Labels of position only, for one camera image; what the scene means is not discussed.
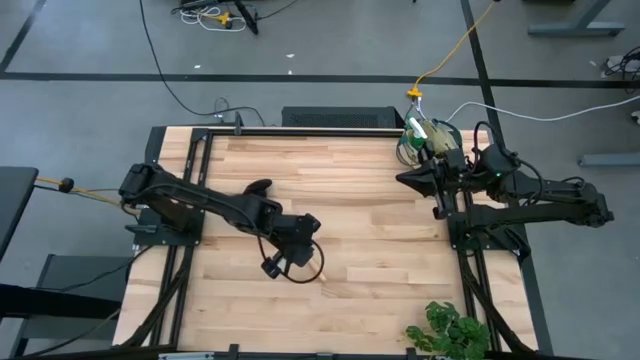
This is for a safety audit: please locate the black floor cable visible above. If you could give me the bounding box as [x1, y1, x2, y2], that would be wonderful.
[138, 0, 266, 126]

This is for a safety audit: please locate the black tripod leg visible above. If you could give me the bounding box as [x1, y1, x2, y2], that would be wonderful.
[233, 0, 260, 36]

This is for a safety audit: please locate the green artificial plant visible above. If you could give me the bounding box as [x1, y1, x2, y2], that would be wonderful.
[404, 300, 491, 360]

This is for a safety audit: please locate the black cable bundle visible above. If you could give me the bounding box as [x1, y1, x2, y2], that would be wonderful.
[603, 45, 640, 95]

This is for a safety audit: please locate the white cable bundle yellow plug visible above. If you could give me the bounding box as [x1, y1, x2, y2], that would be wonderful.
[178, 5, 249, 33]

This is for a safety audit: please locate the dark desk base frame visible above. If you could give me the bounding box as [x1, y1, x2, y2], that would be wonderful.
[0, 253, 132, 359]

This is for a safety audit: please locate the black aluminium table frame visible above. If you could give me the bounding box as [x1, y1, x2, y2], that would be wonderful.
[112, 124, 556, 360]

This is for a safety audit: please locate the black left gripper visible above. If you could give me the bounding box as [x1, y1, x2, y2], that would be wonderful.
[260, 212, 323, 280]

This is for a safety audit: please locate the yellow cable black connector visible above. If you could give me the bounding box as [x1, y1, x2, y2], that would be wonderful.
[35, 175, 141, 211]

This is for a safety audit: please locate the black computer tower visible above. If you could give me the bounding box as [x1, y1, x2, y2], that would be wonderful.
[281, 105, 407, 129]

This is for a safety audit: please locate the black desk top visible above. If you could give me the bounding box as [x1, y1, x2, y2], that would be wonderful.
[0, 166, 40, 261]

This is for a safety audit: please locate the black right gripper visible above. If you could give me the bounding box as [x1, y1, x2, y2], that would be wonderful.
[396, 159, 459, 221]

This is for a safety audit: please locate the grey table foot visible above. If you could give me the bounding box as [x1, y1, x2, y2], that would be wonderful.
[578, 152, 640, 168]

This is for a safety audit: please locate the yellow extension cord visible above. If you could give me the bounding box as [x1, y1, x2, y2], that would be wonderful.
[405, 0, 501, 100]

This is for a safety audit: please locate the beige green canvas gardening bag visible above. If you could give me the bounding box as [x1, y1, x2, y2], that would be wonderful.
[396, 117, 467, 174]

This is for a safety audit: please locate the grey table leg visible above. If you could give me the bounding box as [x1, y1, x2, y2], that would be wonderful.
[528, 0, 626, 38]

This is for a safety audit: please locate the white floor cable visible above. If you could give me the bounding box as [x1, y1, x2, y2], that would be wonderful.
[447, 94, 640, 123]

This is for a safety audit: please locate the hand trowel wooden handle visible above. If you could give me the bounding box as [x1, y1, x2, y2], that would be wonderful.
[307, 258, 329, 284]

